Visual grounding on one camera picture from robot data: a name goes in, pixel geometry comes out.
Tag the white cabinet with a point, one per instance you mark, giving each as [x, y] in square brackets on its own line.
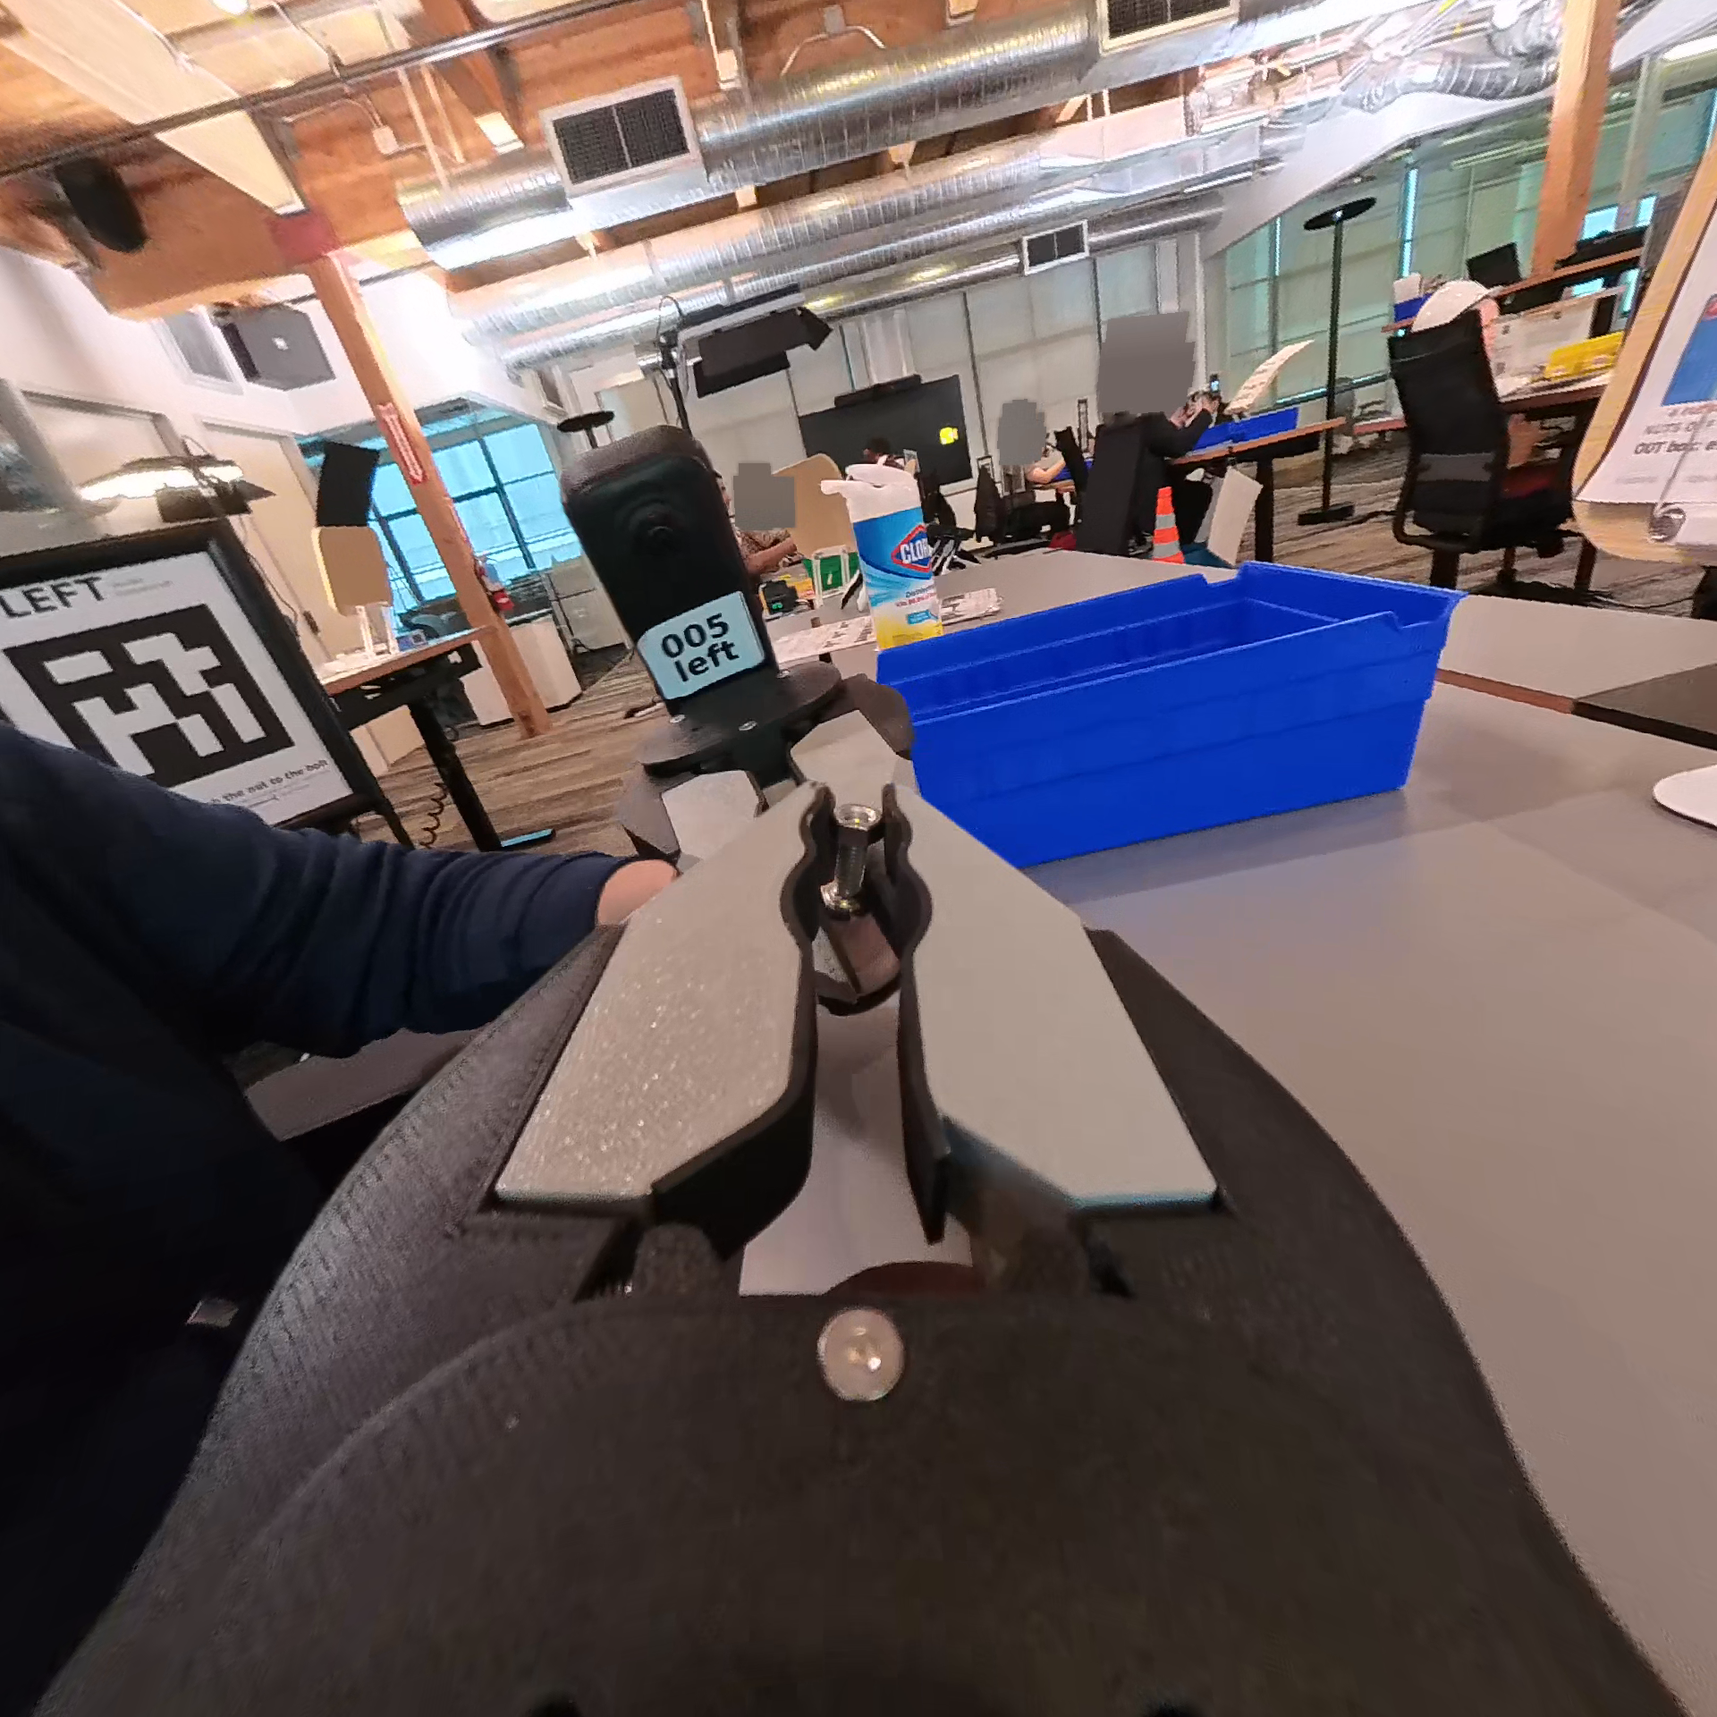
[535, 664]

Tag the black studio light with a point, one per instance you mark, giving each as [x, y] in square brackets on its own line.
[745, 347]
[274, 345]

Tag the silver bolt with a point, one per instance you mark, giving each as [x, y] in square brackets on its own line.
[844, 858]

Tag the yellow box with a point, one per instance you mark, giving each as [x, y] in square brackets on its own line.
[1586, 356]

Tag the orange traffic cone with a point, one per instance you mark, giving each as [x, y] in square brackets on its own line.
[1168, 536]

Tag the person's body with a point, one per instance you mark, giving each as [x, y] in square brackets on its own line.
[107, 1342]

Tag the wooden post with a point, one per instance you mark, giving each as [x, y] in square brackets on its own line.
[1572, 134]
[402, 468]

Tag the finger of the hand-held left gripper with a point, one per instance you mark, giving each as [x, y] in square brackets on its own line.
[711, 812]
[853, 751]

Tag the black rectangular pad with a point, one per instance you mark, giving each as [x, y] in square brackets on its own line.
[1649, 703]

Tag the ceiling air vent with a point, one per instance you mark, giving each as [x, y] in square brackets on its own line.
[619, 134]
[1168, 16]

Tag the wall air vent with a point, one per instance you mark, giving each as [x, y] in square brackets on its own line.
[1055, 248]

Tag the large black wall screen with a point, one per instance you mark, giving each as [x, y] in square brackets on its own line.
[859, 430]

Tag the black ceiling speaker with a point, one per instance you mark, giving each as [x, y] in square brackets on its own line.
[101, 201]

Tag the black framed marker sign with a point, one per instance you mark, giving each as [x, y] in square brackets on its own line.
[162, 670]

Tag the black floor lamp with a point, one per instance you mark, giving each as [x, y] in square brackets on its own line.
[1342, 363]
[586, 421]

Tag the white folding stand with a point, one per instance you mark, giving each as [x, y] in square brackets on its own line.
[1691, 794]

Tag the blue plastic bin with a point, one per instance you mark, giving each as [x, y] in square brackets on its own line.
[1247, 430]
[1168, 751]

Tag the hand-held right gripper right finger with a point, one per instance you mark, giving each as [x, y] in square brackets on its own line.
[1046, 1059]

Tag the wooden display board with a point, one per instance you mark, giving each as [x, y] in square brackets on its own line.
[1608, 402]
[819, 504]
[351, 562]

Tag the person's left forearm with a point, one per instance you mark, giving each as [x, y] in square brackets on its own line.
[268, 911]

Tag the black panel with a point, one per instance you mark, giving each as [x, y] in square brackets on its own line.
[345, 483]

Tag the disinfectant wipes canister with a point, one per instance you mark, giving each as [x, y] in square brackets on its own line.
[891, 562]

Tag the green white card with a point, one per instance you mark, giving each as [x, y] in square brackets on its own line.
[833, 573]

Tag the silver air duct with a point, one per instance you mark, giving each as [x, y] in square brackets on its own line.
[872, 120]
[805, 269]

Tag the printed instruction sheet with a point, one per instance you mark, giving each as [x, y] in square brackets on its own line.
[1676, 430]

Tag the black office chair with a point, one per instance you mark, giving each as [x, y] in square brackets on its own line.
[1450, 430]

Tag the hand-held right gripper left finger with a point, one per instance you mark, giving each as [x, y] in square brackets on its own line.
[671, 1047]

